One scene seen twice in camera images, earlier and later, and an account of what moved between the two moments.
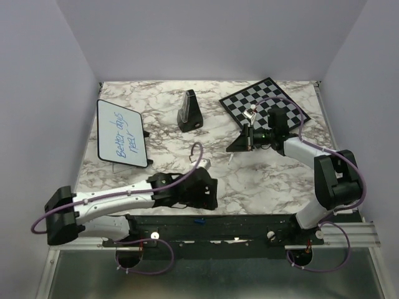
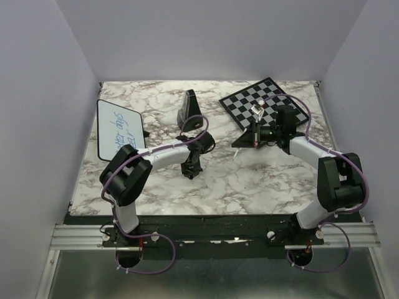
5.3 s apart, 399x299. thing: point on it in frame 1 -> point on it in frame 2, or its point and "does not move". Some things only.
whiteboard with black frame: x=120 y=134 does not move
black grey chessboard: x=264 y=96 does not move
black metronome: x=189 y=115 does not move
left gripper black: x=207 y=201 -> x=192 y=172
